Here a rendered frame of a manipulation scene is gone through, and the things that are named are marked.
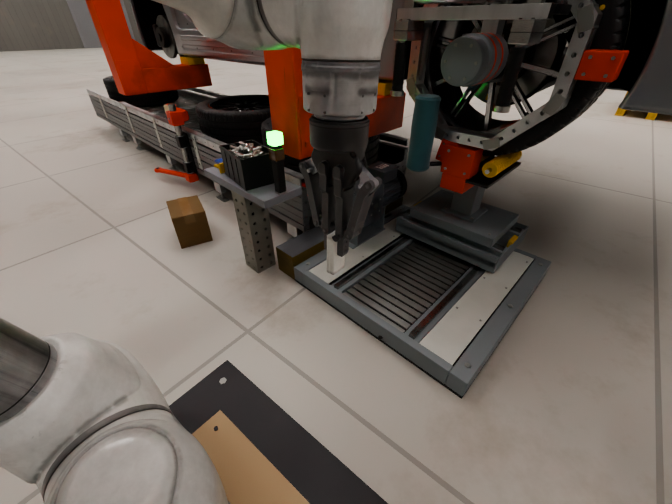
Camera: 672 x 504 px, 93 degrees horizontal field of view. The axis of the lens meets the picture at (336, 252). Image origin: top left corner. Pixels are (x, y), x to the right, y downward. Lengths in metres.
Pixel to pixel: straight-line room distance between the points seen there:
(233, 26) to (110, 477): 0.49
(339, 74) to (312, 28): 0.05
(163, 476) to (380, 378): 0.81
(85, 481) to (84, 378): 0.13
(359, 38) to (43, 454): 0.58
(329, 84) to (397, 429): 0.91
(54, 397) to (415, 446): 0.82
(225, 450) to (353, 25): 0.68
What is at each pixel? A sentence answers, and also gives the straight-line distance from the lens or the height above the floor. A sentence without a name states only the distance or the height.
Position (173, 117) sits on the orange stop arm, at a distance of 2.32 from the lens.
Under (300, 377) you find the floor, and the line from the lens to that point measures 1.12.
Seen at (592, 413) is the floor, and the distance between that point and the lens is 1.30.
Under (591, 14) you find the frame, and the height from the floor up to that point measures 0.96.
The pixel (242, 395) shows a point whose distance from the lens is 0.76.
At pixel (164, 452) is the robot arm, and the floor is 0.58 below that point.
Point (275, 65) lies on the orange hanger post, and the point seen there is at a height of 0.83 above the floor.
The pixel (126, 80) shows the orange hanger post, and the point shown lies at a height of 0.62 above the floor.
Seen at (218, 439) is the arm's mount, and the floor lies 0.30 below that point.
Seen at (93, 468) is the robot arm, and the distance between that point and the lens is 0.45.
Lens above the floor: 0.94
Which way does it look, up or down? 36 degrees down
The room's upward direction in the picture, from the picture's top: straight up
